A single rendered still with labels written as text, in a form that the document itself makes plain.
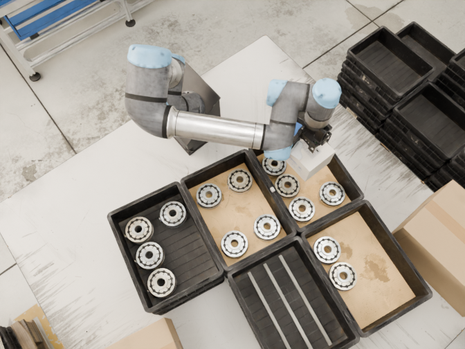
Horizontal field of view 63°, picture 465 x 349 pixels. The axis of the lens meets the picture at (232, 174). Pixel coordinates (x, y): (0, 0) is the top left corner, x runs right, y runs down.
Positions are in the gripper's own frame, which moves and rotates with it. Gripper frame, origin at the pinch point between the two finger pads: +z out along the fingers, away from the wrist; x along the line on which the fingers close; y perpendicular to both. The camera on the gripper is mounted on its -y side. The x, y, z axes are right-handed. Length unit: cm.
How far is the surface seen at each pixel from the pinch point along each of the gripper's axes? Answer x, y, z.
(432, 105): 112, 8, 73
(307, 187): 1.8, 8.5, 27.7
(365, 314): -15, 58, 27
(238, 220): -29.2, 1.9, 27.8
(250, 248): -32.5, 13.7, 27.7
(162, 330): -75, 17, 25
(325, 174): 11.7, 8.8, 27.7
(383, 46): 112, -36, 62
